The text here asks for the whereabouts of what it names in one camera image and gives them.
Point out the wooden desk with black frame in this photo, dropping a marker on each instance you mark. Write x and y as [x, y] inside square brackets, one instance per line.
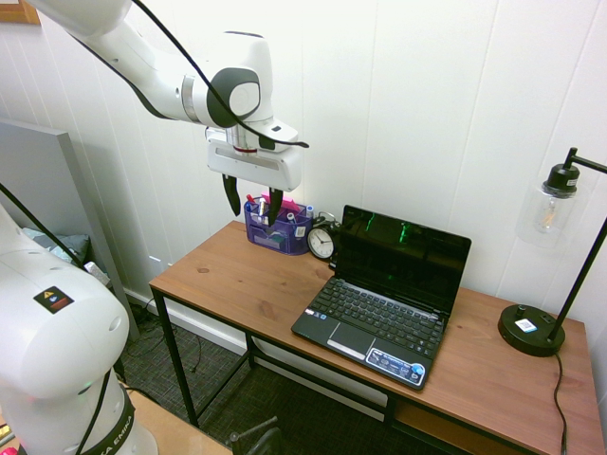
[379, 332]

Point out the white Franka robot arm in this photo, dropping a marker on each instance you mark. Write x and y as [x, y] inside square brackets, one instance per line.
[71, 332]

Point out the black desk lamp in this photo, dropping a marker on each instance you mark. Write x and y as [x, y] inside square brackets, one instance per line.
[552, 265]

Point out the wooden picture frame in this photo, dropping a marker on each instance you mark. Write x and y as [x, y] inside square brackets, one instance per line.
[19, 12]

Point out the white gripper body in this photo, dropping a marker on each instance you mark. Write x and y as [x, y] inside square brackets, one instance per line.
[256, 166]

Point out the teal patterned pillow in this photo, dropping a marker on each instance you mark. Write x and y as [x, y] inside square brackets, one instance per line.
[61, 244]

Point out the pink sticky note pad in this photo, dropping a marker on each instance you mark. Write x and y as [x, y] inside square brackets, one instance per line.
[290, 205]

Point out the grey headboard panel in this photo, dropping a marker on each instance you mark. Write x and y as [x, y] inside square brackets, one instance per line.
[57, 189]

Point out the black alarm clock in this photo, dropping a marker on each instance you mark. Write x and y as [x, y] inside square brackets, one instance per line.
[321, 242]

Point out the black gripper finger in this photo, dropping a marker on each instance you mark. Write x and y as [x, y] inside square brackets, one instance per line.
[274, 205]
[231, 193]

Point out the black laptop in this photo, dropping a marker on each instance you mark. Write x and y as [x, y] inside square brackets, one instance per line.
[386, 293]

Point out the purple mesh desk organizer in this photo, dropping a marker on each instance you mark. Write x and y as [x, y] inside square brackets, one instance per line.
[275, 233]

